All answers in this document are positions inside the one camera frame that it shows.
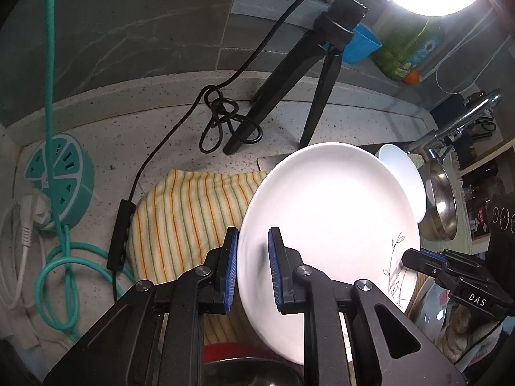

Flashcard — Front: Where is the peony flower deep plate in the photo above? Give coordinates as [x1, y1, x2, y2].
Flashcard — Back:
[412, 274, 464, 346]

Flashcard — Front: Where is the large steel bowl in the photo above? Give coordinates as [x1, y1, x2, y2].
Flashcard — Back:
[418, 160, 457, 241]

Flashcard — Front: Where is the light green ceramic bowl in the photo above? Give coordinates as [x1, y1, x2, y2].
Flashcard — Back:
[375, 144, 426, 223]

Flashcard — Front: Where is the white plate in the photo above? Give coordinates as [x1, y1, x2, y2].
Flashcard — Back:
[237, 143, 420, 364]

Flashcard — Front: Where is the striped yellow towel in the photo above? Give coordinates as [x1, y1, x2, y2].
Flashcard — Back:
[125, 168, 271, 346]

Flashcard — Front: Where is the chrome faucet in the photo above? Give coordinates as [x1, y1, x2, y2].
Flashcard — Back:
[404, 89, 503, 161]

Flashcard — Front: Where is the orange fruit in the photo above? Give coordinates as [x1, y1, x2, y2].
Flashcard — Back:
[402, 69, 421, 86]

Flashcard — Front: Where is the green dish soap bottle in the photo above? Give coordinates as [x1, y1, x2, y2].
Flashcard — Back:
[370, 4, 444, 81]

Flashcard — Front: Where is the blue plastic cup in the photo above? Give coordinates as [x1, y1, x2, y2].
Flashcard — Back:
[342, 23, 382, 65]

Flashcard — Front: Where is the teal power cable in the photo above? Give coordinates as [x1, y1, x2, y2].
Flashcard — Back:
[33, 0, 136, 343]

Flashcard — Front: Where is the white plug and cable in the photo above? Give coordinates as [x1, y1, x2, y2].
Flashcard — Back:
[0, 190, 53, 350]

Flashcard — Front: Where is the black light cable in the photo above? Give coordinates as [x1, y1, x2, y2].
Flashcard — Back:
[106, 0, 337, 302]

